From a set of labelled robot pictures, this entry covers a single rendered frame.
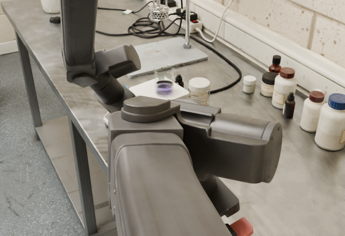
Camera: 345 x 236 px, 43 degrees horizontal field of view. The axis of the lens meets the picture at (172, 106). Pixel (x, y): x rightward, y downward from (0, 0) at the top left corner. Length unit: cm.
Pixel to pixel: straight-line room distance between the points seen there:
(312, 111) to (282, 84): 13
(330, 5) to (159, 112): 96
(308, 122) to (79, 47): 63
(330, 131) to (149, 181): 86
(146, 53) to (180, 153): 122
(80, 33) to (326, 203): 60
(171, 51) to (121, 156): 124
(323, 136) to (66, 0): 71
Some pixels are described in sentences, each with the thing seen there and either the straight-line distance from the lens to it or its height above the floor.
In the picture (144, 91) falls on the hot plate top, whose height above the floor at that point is 84.
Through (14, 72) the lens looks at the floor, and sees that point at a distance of 323.
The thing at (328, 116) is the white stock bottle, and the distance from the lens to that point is 108.
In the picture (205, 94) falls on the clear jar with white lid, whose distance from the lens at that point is 118.
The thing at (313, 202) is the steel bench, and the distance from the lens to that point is 98.
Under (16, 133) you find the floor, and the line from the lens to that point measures 257.
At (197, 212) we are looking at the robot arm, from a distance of 24.
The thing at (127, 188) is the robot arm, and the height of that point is 122.
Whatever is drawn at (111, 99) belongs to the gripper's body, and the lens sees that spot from 99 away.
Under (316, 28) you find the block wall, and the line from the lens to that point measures 133.
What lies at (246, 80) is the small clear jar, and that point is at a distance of 129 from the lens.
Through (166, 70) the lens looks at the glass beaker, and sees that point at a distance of 112.
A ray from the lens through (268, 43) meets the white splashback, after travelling 143.
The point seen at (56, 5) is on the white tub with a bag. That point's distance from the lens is 197.
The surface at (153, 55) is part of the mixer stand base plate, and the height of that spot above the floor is 76.
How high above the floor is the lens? 140
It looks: 32 degrees down
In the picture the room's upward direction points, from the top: straight up
